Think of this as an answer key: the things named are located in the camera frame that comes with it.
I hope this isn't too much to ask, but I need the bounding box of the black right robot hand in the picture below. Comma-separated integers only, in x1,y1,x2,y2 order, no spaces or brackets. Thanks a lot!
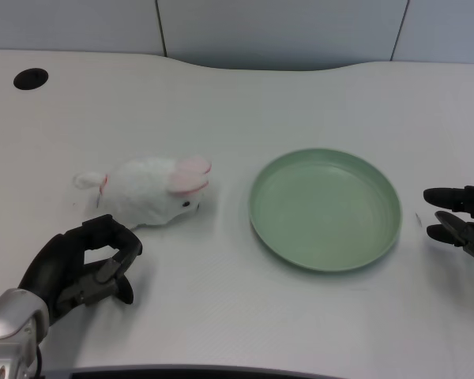
423,185,474,268

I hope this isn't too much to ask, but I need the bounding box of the white plush rabbit doll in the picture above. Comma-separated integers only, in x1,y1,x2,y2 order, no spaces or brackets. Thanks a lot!
72,155,213,231

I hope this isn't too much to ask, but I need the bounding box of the grey partition panel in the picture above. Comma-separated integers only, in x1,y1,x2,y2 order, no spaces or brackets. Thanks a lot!
388,0,474,66
0,0,167,58
154,0,409,72

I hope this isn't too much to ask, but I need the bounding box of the green round plate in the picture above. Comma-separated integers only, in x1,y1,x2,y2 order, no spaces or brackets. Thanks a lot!
248,148,403,274

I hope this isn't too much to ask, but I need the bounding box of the black round cable grommet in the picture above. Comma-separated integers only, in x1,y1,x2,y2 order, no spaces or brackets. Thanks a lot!
13,67,50,92

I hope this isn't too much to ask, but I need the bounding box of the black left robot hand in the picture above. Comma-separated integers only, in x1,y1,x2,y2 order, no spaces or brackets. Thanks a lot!
17,214,144,327

